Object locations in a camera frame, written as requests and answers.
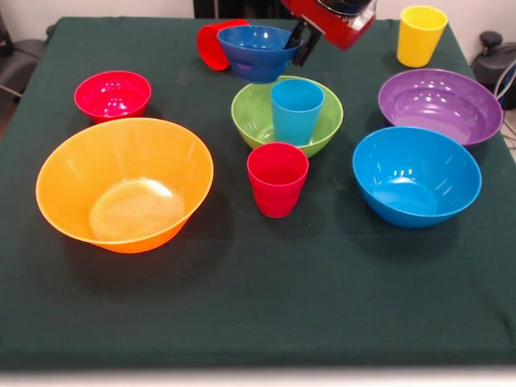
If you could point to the dark green tablecloth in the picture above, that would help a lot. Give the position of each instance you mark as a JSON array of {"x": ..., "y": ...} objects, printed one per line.
[{"x": 258, "y": 282}]

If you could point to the short crimson cup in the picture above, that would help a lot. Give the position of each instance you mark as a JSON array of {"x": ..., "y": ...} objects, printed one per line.
[{"x": 278, "y": 189}]

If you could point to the small crimson bowl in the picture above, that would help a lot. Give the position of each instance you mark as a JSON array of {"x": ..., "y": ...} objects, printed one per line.
[{"x": 112, "y": 96}]

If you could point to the purple bowl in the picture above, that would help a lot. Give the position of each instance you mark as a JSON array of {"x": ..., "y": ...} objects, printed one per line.
[{"x": 439, "y": 109}]

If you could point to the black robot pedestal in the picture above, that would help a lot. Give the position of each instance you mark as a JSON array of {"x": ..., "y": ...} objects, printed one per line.
[{"x": 242, "y": 8}]

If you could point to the large orange bowl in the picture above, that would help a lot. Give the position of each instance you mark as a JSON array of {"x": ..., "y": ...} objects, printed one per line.
[{"x": 133, "y": 209}]

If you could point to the light blue bowl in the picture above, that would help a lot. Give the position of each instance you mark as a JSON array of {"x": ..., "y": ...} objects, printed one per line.
[{"x": 415, "y": 181}]

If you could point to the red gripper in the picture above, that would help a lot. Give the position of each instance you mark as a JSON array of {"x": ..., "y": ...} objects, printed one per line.
[{"x": 338, "y": 28}]

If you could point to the yellow cup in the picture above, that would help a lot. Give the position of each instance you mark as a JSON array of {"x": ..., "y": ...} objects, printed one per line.
[{"x": 419, "y": 40}]

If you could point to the small dark blue bowl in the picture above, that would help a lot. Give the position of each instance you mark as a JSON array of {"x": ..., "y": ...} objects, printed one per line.
[{"x": 254, "y": 56}]

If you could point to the green bowl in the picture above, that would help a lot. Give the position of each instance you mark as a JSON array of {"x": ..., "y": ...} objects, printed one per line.
[{"x": 250, "y": 117}]

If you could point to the black office chair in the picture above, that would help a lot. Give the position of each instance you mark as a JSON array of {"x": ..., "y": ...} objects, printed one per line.
[
  {"x": 20, "y": 60},
  {"x": 492, "y": 60}
]

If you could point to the light blue cup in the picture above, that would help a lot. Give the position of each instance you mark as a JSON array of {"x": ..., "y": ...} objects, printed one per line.
[{"x": 296, "y": 117}]

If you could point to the tall red cup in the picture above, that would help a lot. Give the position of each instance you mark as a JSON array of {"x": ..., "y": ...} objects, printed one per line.
[{"x": 207, "y": 46}]

